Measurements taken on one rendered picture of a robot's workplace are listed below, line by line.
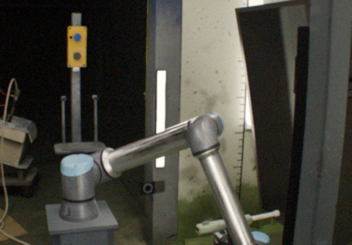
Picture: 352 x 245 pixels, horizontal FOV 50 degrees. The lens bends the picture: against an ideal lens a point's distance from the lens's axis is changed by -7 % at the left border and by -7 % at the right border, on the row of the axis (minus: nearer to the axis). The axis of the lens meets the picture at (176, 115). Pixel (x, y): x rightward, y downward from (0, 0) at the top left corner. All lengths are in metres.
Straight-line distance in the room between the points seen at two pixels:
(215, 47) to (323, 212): 2.09
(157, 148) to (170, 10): 1.10
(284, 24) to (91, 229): 1.52
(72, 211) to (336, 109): 1.39
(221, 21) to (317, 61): 2.09
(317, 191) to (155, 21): 2.01
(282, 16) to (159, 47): 0.79
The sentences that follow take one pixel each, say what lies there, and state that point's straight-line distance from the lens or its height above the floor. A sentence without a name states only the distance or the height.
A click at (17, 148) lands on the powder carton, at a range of 3.87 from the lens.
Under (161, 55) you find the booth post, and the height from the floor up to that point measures 1.36.
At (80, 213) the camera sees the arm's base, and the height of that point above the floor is 0.68.
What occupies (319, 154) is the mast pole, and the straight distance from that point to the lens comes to 0.64.
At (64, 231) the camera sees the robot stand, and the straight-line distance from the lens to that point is 1.76.
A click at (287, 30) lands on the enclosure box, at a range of 2.35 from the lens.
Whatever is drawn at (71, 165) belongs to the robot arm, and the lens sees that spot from 1.75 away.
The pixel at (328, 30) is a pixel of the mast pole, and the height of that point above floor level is 1.43.
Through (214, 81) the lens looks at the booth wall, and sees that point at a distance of 2.67.
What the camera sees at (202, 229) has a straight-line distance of 1.98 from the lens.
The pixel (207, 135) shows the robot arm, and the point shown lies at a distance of 1.52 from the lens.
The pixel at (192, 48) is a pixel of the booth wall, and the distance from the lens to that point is 2.60.
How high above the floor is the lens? 1.38
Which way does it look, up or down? 9 degrees down
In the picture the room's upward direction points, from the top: 1 degrees clockwise
